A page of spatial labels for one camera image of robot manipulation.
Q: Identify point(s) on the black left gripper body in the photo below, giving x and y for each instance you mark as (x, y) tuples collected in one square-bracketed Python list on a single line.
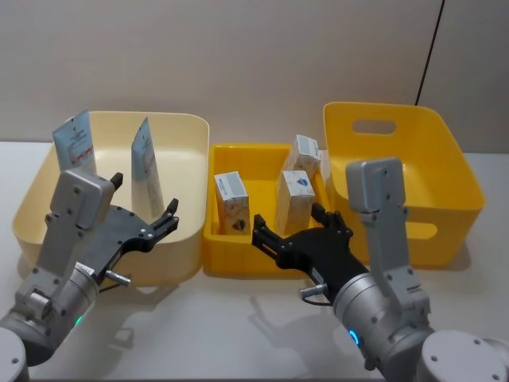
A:
[(119, 231)]

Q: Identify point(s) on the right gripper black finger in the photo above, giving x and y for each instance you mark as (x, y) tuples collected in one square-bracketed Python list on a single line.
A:
[(267, 238), (334, 224)]

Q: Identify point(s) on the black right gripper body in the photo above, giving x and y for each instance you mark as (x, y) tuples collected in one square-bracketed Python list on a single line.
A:
[(318, 254)]

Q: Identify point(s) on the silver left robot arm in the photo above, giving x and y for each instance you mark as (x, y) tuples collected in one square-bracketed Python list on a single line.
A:
[(59, 246)]

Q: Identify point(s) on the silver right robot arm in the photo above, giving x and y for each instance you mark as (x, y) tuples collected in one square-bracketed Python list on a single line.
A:
[(393, 254)]

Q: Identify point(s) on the pale blue foil pouch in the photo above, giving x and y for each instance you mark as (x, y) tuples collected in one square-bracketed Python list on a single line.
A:
[(75, 139), (145, 175)]

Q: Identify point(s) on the small yellow plastic tray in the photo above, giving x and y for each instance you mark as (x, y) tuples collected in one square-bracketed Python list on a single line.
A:
[(238, 256)]

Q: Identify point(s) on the small white carton, blue emblem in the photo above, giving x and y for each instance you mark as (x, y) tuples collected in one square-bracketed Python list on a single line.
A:
[(296, 195)]

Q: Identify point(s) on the small white carton, black emblem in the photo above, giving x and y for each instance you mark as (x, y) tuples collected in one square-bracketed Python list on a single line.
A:
[(232, 199)]

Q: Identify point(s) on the cream plastic bin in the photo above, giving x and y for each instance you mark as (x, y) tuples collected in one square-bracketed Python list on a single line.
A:
[(179, 159)]

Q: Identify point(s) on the small white carton, grey label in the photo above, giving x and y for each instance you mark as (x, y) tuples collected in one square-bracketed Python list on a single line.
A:
[(305, 153)]

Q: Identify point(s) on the large yellow plastic bin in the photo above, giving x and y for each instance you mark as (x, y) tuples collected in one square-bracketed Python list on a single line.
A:
[(437, 159)]

